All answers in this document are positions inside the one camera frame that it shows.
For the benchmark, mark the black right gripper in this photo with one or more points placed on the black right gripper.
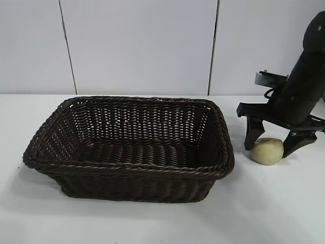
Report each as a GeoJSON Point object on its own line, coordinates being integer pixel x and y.
{"type": "Point", "coordinates": [299, 106]}

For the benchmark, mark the dark brown wicker basket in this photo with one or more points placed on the dark brown wicker basket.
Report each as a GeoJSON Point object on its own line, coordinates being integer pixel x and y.
{"type": "Point", "coordinates": [127, 178]}

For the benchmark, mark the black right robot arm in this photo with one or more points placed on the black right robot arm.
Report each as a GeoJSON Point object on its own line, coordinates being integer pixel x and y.
{"type": "Point", "coordinates": [314, 45]}

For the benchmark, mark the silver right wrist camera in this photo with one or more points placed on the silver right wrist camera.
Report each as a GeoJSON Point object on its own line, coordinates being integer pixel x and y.
{"type": "Point", "coordinates": [269, 78]}

